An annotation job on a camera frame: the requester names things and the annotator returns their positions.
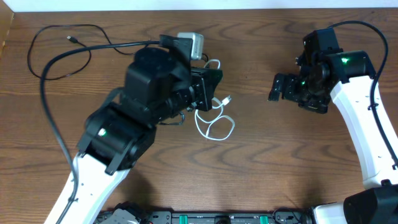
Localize long black cable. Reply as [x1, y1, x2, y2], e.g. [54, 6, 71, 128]
[27, 24, 137, 82]

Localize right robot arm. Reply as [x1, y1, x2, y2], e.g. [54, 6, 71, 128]
[268, 28, 397, 223]

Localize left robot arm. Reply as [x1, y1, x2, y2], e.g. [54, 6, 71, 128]
[46, 32, 223, 223]

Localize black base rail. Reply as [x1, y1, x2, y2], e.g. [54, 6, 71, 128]
[94, 209, 313, 224]

